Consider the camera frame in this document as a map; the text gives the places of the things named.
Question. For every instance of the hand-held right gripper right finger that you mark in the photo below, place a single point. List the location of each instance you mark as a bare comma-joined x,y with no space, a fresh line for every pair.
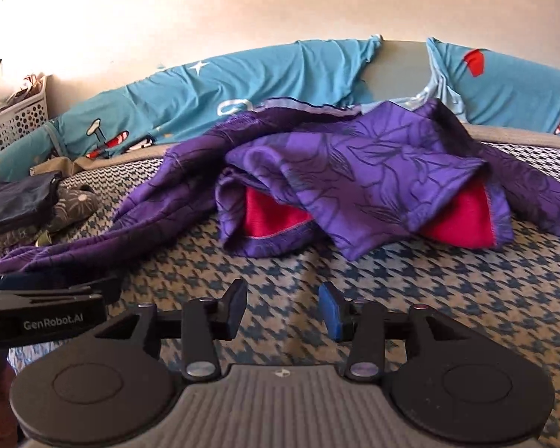
332,310

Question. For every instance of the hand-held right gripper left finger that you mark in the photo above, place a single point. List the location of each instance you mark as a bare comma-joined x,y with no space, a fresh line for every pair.
237,310

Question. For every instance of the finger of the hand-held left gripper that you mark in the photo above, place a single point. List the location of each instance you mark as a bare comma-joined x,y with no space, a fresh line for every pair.
51,294

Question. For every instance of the purple patterned garment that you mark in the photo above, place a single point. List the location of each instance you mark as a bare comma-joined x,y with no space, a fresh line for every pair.
364,168

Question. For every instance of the houndstooth bed cover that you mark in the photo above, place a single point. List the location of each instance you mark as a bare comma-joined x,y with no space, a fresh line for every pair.
401,298

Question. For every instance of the olive floral garment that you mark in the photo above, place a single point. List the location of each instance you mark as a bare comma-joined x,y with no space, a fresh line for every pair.
74,200

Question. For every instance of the khaki crumpled cloth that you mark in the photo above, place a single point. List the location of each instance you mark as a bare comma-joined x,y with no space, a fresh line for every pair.
60,166

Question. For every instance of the white perforated basket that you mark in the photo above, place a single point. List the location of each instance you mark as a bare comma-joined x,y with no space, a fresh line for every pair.
18,121

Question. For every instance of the blue cartoon bedsheet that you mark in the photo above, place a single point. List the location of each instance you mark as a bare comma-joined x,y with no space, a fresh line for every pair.
261,74

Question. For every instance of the blue printed bed cushion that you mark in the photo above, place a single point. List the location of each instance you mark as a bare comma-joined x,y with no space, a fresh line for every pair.
508,93

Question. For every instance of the grey padded bed rail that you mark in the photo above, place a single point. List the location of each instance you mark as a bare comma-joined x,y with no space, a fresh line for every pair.
401,70

